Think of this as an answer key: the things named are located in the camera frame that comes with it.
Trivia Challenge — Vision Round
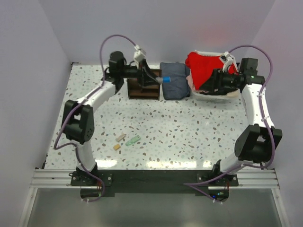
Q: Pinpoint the pink cloth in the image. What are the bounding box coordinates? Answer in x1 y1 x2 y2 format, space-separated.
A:
186 74 196 91

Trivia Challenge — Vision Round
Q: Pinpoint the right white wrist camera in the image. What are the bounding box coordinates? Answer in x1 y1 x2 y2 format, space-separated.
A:
219 52 236 72

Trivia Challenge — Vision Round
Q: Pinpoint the tan eraser block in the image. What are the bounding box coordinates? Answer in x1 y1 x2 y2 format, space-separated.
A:
113 144 121 150

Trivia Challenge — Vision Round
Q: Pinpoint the blue folded towel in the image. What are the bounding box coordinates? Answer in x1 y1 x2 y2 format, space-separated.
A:
160 62 190 101

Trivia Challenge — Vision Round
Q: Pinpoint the beige eraser piece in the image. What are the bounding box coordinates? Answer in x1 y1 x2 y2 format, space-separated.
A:
116 134 126 142

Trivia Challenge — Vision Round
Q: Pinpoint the green clear correction tape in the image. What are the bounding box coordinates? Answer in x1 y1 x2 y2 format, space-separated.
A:
126 135 141 146

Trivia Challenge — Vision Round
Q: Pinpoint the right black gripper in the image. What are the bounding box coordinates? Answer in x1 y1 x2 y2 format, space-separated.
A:
198 69 239 93

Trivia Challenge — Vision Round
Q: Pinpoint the white basket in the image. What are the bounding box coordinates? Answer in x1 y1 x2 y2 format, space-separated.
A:
190 49 241 105

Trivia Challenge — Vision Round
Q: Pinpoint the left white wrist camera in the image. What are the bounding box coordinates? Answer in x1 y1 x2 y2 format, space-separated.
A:
133 46 146 67

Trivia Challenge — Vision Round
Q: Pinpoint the brown wooden desk organizer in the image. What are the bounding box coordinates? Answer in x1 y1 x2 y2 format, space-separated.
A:
125 69 160 100

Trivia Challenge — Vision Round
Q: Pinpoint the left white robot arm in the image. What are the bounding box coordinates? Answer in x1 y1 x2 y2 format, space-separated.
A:
60 50 170 188

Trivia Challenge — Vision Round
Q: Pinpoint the red folded cloth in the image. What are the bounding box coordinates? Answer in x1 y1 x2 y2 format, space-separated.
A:
185 51 238 93

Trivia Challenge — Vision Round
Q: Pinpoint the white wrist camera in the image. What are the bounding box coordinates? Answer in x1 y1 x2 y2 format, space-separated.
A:
133 46 146 67
219 52 236 72

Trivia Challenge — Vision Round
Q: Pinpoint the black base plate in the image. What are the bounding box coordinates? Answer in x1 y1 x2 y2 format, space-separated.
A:
70 168 238 198

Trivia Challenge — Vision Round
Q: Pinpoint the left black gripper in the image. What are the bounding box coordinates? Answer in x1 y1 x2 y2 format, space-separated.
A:
121 60 161 88

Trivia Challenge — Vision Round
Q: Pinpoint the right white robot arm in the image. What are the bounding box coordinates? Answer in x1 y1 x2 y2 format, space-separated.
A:
205 58 282 186

